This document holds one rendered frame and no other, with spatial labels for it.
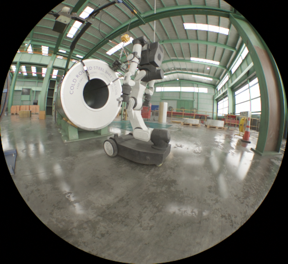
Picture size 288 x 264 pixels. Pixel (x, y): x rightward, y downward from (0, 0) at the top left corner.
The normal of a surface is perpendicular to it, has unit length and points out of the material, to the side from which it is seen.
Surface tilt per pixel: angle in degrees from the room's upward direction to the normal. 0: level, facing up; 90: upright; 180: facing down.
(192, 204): 0
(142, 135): 90
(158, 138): 90
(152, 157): 90
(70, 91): 90
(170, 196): 0
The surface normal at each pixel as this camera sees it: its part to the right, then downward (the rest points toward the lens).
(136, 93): -0.50, 0.03
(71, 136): 0.86, 0.11
